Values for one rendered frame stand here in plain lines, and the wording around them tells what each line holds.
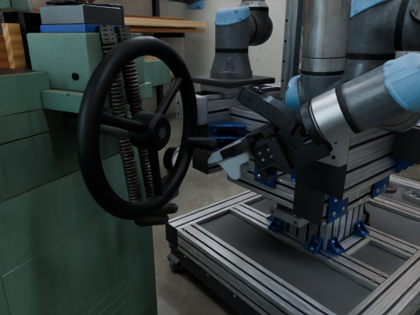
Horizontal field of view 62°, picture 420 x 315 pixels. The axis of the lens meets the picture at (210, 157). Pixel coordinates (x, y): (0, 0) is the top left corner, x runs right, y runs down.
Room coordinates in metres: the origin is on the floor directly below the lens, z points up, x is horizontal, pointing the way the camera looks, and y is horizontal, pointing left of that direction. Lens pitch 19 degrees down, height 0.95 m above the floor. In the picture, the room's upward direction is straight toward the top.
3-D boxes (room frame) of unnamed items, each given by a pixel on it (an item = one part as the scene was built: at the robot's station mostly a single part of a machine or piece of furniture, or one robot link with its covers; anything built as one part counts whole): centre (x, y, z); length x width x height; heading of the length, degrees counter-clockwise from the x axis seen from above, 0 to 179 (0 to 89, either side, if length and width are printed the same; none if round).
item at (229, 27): (1.27, -0.08, 0.98); 0.13 x 0.12 x 0.14; 144
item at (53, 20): (0.64, 0.21, 0.99); 0.13 x 0.11 x 0.06; 153
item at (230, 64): (1.27, -0.08, 0.87); 0.15 x 0.15 x 0.10
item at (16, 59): (0.71, 0.32, 0.94); 0.16 x 0.02 x 0.08; 153
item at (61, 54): (0.64, 0.21, 0.92); 0.15 x 0.13 x 0.09; 153
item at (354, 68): (0.88, -0.39, 0.87); 0.15 x 0.15 x 0.10
